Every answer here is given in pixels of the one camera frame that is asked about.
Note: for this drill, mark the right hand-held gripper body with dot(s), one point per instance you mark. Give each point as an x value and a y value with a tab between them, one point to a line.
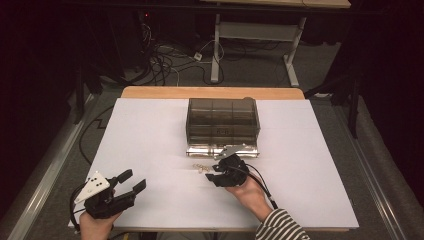
233	173

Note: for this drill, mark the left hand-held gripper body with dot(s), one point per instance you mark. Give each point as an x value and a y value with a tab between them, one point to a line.
106	203

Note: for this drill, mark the smoky clear plastic drawer box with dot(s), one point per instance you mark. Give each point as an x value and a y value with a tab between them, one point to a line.
206	115

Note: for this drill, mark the person's right hand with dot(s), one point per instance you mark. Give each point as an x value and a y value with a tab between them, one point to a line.
250	196

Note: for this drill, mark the person's left hand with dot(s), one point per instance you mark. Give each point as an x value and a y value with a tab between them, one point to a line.
95	230

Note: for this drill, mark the white table mat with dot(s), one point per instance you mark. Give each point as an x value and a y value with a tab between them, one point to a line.
150	150

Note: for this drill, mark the wooden table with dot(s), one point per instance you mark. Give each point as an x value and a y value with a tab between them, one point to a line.
213	92

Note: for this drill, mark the black stand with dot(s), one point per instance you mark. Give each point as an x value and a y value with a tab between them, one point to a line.
80	100
353	113

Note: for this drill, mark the white power adapter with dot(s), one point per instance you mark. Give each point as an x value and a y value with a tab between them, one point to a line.
198	56

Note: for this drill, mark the metal floor rail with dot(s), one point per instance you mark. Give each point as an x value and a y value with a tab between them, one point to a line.
363	160
50	173

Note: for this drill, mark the white desk frame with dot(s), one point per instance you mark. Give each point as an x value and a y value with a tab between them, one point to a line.
256	31

